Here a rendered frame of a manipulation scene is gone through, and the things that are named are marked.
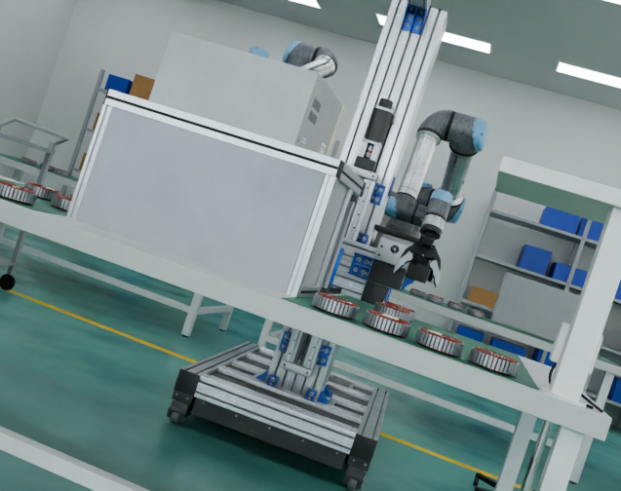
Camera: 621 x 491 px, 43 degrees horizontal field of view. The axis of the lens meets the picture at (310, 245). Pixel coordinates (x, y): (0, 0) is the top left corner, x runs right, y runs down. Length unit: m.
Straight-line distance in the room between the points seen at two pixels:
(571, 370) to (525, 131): 7.60
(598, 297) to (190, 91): 1.16
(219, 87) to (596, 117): 7.51
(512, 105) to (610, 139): 1.13
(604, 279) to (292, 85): 0.91
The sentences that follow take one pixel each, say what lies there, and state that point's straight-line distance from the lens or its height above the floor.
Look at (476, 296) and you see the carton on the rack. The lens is 8.55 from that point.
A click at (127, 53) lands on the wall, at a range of 10.49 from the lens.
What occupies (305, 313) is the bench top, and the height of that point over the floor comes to 0.74.
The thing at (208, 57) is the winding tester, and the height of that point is 1.27.
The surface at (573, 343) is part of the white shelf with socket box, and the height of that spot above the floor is 0.87.
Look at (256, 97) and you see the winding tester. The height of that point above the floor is 1.21.
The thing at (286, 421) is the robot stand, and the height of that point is 0.17.
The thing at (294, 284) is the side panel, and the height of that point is 0.78.
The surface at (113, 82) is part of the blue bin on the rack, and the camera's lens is 9.84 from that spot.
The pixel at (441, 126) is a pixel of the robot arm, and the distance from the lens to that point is 2.97.
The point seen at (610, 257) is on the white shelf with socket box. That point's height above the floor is 1.07.
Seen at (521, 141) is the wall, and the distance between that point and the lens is 9.25.
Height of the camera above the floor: 0.91
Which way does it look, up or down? 1 degrees down
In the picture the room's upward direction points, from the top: 18 degrees clockwise
